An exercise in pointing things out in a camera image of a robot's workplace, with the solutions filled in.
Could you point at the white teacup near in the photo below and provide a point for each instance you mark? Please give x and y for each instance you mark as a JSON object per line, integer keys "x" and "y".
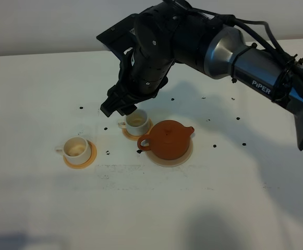
{"x": 76, "y": 150}

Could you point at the orange coaster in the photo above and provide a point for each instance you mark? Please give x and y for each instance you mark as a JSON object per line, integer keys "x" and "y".
{"x": 133, "y": 137}
{"x": 88, "y": 162}

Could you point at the brown clay teapot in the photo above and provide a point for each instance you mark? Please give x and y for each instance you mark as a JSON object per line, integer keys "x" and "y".
{"x": 171, "y": 127}

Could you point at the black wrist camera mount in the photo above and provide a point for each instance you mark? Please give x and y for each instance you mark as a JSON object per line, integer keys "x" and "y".
{"x": 120, "y": 36}

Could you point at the orange coaster near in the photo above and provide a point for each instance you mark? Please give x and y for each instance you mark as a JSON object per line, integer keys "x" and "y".
{"x": 88, "y": 162}

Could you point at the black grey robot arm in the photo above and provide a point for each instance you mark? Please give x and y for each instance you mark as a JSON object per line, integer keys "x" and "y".
{"x": 149, "y": 43}

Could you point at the beige round teapot trivet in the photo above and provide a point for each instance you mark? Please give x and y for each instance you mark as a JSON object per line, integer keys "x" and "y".
{"x": 167, "y": 160}

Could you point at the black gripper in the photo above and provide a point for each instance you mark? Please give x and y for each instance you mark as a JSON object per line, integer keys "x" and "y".
{"x": 140, "y": 78}

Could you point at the orange coaster far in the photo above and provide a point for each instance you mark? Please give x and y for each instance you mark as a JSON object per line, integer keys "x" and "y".
{"x": 133, "y": 137}

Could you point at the white teacup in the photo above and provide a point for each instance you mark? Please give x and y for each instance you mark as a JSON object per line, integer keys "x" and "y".
{"x": 137, "y": 123}
{"x": 76, "y": 150}

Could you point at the white teacup far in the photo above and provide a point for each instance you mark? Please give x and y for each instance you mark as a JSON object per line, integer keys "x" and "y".
{"x": 137, "y": 123}

